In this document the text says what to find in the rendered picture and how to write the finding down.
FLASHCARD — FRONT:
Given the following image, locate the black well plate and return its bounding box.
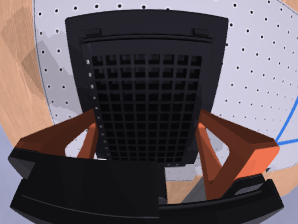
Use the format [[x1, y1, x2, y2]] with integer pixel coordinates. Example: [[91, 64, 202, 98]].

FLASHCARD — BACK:
[[81, 34, 213, 167]]

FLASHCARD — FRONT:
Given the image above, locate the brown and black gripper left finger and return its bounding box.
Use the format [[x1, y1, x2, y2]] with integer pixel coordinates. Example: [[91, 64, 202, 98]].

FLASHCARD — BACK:
[[14, 109, 99, 159]]

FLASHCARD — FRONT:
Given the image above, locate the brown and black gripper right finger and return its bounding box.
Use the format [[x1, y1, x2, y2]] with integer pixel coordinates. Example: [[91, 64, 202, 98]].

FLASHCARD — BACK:
[[195, 109, 280, 200]]

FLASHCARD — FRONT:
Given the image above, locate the black raised platform stand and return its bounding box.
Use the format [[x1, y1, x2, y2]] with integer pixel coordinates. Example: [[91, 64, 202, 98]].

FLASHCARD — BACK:
[[65, 9, 229, 113]]

